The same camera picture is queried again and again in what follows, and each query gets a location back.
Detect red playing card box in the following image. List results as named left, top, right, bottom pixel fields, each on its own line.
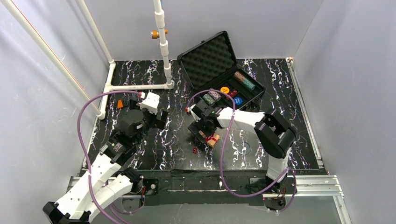
left=198, top=131, right=220, bottom=147

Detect green blue poker chip stack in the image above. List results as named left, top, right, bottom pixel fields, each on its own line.
left=202, top=94, right=215, bottom=105

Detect black foam-lined poker case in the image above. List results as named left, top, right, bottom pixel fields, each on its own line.
left=177, top=31, right=265, bottom=112

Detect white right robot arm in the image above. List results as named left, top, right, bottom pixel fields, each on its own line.
left=186, top=100, right=297, bottom=184

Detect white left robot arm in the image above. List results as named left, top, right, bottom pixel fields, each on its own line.
left=42, top=92, right=168, bottom=224

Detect orange hex key set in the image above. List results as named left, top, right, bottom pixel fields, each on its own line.
left=114, top=99, right=129, bottom=109

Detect orange dealer button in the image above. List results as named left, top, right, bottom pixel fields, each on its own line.
left=220, top=86, right=230, bottom=94

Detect blue small blind button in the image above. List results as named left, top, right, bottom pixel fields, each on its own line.
left=233, top=97, right=243, bottom=105

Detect red dice in case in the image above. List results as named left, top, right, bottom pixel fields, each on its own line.
left=229, top=90, right=238, bottom=98

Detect clear plastic disc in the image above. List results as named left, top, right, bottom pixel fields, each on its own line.
left=237, top=141, right=251, bottom=155

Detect brown teal chip stack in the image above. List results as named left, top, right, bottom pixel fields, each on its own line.
left=233, top=71, right=255, bottom=91

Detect orange clamp on pipe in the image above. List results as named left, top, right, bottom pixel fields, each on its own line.
left=151, top=29, right=168, bottom=39

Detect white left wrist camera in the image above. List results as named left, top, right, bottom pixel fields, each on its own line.
left=140, top=92, right=160, bottom=114

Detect white PVC pipe frame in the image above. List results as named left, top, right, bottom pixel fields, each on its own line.
left=1, top=0, right=175, bottom=120

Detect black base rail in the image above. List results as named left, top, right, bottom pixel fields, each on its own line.
left=138, top=169, right=284, bottom=206

